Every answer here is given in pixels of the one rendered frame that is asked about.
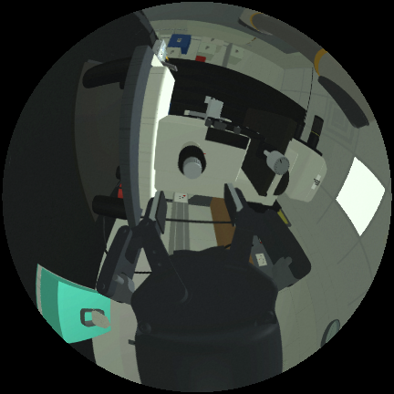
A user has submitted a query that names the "grey dial stage knob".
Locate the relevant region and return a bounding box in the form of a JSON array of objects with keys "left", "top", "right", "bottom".
[{"left": 263, "top": 150, "right": 291, "bottom": 176}]

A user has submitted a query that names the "black cable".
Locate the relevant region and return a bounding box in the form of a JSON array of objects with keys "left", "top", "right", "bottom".
[{"left": 164, "top": 216, "right": 236, "bottom": 224}]

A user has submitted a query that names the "cream microscope body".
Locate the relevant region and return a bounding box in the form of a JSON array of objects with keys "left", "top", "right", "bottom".
[{"left": 153, "top": 113, "right": 328, "bottom": 205}]

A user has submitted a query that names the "white ceiling light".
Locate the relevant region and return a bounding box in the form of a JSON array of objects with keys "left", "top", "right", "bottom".
[{"left": 335, "top": 156, "right": 387, "bottom": 237}]

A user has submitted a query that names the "blue box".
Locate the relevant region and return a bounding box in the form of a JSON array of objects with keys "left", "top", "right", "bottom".
[{"left": 167, "top": 33, "right": 192, "bottom": 56}]

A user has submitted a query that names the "black microscope stage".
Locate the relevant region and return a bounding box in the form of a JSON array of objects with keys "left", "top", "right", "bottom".
[{"left": 205, "top": 122, "right": 266, "bottom": 152}]

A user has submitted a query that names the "brown pad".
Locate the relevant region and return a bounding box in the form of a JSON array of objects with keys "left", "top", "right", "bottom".
[{"left": 210, "top": 196, "right": 238, "bottom": 248}]

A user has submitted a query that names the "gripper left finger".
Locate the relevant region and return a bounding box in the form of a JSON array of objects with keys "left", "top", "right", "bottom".
[{"left": 97, "top": 190, "right": 190, "bottom": 305}]

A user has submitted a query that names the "grey curved panel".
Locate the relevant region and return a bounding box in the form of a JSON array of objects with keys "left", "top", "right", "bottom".
[{"left": 118, "top": 45, "right": 169, "bottom": 227}]

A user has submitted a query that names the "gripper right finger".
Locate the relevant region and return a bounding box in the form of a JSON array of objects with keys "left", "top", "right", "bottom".
[{"left": 223, "top": 182, "right": 312, "bottom": 290}]

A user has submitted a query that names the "grey latch handle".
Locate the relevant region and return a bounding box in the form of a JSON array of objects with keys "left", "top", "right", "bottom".
[{"left": 79, "top": 307, "right": 111, "bottom": 329}]

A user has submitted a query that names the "light grey objective block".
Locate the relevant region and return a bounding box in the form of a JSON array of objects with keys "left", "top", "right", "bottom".
[{"left": 204, "top": 96, "right": 224, "bottom": 119}]

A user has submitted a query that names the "small black cylinder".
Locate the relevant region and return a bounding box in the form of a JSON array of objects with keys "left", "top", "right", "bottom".
[{"left": 91, "top": 194, "right": 128, "bottom": 216}]

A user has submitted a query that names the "grey box with white label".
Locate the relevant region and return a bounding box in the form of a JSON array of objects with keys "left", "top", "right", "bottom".
[{"left": 249, "top": 235, "right": 275, "bottom": 275}]

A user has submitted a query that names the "silver metal bracket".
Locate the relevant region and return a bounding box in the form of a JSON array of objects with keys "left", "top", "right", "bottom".
[{"left": 151, "top": 38, "right": 179, "bottom": 72}]

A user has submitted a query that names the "grey focus knob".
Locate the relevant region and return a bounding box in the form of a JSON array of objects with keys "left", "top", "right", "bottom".
[{"left": 182, "top": 155, "right": 208, "bottom": 181}]

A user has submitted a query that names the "black bench mat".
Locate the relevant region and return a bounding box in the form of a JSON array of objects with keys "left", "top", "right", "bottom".
[{"left": 167, "top": 57, "right": 309, "bottom": 125}]

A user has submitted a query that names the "black focus stop collar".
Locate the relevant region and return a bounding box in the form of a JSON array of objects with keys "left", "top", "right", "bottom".
[{"left": 177, "top": 145, "right": 207, "bottom": 173}]

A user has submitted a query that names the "teal box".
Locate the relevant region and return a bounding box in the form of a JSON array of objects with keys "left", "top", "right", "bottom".
[{"left": 36, "top": 264, "right": 112, "bottom": 345}]

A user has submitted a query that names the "black eyepiece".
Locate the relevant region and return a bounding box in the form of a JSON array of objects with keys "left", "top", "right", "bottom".
[{"left": 307, "top": 114, "right": 325, "bottom": 148}]

